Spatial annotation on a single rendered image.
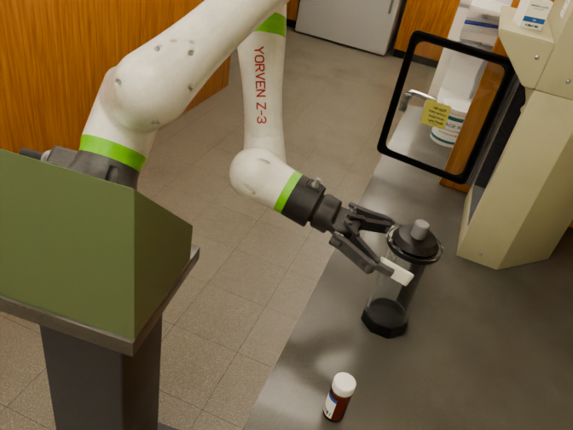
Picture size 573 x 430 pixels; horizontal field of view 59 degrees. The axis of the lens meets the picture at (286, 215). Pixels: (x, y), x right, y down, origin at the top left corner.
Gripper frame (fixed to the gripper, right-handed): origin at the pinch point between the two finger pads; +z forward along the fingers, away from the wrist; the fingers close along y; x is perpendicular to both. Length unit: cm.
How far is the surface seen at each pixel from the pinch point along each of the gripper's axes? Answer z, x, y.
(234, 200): -70, 130, 153
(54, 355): -56, 52, -27
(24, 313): -60, 33, -33
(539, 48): 3, -39, 34
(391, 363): 8.1, 16.6, -10.6
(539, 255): 38, 8, 44
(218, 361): -27, 121, 43
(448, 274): 16.3, 15.0, 24.8
